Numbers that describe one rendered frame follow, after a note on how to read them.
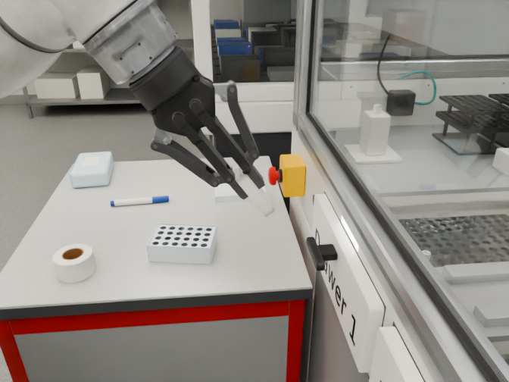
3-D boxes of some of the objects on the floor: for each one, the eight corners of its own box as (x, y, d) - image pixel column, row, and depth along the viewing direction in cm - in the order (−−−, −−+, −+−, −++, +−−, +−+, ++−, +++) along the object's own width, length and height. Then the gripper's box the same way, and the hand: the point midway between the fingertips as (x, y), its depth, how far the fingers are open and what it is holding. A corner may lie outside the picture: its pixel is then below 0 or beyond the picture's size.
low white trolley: (63, 545, 109) (-25, 308, 75) (110, 351, 164) (73, 163, 130) (295, 519, 114) (313, 286, 80) (266, 339, 169) (269, 155, 135)
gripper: (101, 107, 48) (232, 250, 58) (196, 32, 45) (316, 195, 55) (113, 89, 54) (229, 220, 64) (197, 23, 52) (304, 170, 62)
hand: (254, 190), depth 58 cm, fingers closed
